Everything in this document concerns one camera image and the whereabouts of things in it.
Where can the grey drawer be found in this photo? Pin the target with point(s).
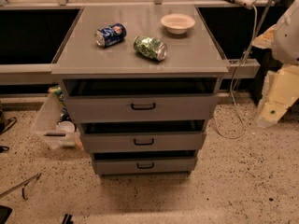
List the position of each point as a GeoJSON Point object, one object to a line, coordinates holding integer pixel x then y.
{"type": "Point", "coordinates": [133, 142]}
{"type": "Point", "coordinates": [127, 167]}
{"type": "Point", "coordinates": [145, 108]}

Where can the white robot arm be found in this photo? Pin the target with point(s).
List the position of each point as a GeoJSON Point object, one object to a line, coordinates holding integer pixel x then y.
{"type": "Point", "coordinates": [283, 40]}

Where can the grey drawer cabinet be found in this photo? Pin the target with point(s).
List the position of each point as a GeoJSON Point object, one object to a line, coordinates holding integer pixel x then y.
{"type": "Point", "coordinates": [192, 66]}

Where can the grey top drawer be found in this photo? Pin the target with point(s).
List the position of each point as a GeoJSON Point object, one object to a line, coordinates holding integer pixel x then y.
{"type": "Point", "coordinates": [145, 108]}

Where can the grey bottom drawer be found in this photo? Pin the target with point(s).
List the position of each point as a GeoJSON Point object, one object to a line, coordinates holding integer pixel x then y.
{"type": "Point", "coordinates": [127, 167]}

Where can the green soda can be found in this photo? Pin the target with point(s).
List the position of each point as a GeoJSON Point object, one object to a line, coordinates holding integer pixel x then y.
{"type": "Point", "coordinates": [150, 47]}

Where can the blue soda can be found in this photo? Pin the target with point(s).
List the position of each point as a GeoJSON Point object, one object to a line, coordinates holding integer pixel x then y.
{"type": "Point", "coordinates": [110, 35]}

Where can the white cup in bin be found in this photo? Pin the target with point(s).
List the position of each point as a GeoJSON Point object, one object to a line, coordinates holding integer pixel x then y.
{"type": "Point", "coordinates": [66, 126]}

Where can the white bowl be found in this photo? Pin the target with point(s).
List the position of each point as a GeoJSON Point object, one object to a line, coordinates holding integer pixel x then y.
{"type": "Point", "coordinates": [177, 24]}

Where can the clear plastic bin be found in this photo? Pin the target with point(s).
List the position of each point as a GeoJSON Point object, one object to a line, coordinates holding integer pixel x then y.
{"type": "Point", "coordinates": [45, 122]}

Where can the metal bar on floor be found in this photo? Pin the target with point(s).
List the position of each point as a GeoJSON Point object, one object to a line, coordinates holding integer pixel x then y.
{"type": "Point", "coordinates": [25, 187]}

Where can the black object bottom left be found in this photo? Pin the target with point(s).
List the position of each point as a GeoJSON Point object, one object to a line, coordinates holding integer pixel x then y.
{"type": "Point", "coordinates": [4, 213]}

